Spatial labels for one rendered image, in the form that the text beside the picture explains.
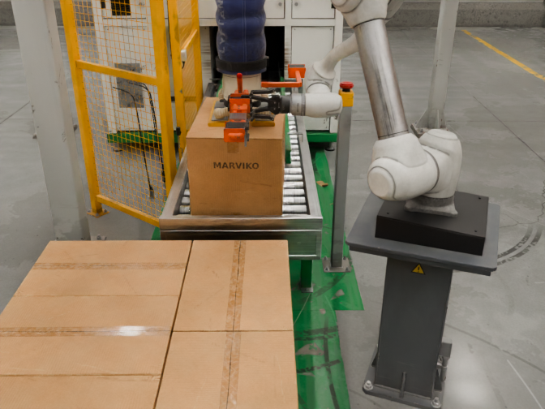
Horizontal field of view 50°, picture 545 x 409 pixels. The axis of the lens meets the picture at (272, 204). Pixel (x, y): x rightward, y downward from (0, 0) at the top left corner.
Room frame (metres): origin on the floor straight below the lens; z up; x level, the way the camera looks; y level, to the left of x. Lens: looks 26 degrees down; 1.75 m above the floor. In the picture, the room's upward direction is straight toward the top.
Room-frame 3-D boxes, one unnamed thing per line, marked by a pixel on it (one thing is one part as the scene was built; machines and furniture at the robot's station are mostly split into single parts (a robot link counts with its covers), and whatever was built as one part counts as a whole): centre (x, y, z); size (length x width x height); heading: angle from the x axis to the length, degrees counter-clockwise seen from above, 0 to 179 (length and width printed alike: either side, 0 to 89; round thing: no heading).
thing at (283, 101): (2.30, -0.03, 1.07); 0.09 x 0.07 x 0.08; 91
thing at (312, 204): (3.37, -0.18, 0.50); 2.31 x 0.05 x 0.19; 1
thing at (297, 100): (2.30, -0.10, 1.07); 0.09 x 0.06 x 0.09; 1
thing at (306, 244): (2.19, 0.14, 0.47); 0.70 x 0.03 x 0.15; 91
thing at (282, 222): (2.20, 0.14, 0.58); 0.70 x 0.03 x 0.06; 91
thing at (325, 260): (2.78, -0.36, 0.01); 0.15 x 0.15 x 0.03; 1
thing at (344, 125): (2.78, -0.36, 0.50); 0.07 x 0.07 x 1.00; 1
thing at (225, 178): (2.54, 0.15, 0.75); 0.60 x 0.40 x 0.40; 178
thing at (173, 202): (3.36, 0.47, 0.50); 2.31 x 0.05 x 0.19; 1
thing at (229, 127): (1.95, 0.13, 1.07); 0.08 x 0.07 x 0.05; 1
